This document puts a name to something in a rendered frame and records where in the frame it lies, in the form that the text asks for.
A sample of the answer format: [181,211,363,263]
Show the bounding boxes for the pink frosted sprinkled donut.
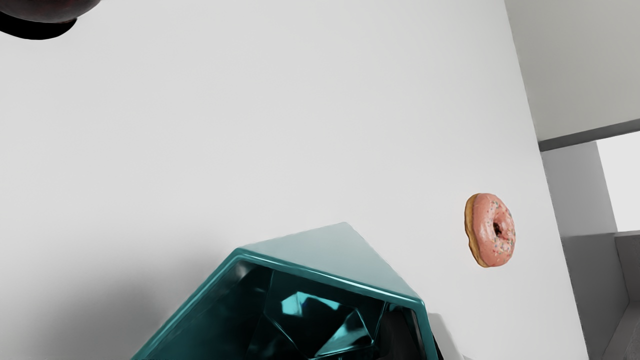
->
[464,193,517,268]

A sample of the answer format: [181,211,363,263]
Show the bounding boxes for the dark round object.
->
[0,0,102,25]

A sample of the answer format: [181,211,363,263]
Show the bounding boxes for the teal faceted mug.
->
[131,222,444,360]

